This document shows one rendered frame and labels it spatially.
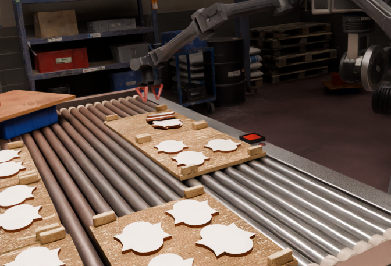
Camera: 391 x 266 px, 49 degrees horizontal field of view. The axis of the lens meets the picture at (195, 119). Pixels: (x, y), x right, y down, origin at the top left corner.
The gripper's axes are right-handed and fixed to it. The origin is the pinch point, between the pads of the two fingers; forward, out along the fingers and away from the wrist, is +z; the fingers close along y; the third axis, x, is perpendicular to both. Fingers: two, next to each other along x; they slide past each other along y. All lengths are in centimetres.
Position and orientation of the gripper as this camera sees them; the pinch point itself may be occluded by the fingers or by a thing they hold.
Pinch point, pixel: (151, 99)
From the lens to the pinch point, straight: 208.0
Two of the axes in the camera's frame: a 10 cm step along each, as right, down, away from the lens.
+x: -8.2, 0.7, 5.7
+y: 5.5, -1.5, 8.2
